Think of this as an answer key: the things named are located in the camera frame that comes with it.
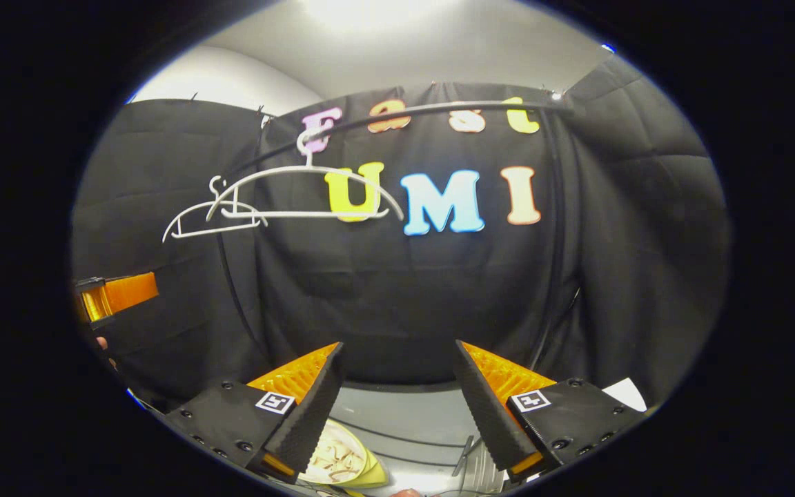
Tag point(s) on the large ceiling light panel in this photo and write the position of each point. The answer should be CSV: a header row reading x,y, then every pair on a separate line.
x,y
377,12

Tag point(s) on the yellow-green laundry hamper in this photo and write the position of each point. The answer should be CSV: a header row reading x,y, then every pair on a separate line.
x,y
372,471

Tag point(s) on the silver ribbed metal box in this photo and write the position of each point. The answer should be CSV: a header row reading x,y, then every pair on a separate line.
x,y
480,469

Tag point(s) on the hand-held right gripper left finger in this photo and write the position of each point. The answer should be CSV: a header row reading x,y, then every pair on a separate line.
x,y
315,407

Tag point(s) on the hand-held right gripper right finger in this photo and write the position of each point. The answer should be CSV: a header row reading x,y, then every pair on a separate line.
x,y
484,407

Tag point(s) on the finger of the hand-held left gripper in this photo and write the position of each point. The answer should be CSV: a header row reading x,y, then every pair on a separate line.
x,y
128,293

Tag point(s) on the white plastic clothes hanger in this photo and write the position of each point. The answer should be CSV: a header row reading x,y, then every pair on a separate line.
x,y
218,230
287,215

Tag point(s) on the white paper sheet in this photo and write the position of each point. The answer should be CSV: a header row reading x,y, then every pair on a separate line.
x,y
629,395

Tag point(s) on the black metal clothes rack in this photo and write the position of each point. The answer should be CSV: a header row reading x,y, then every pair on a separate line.
x,y
439,110

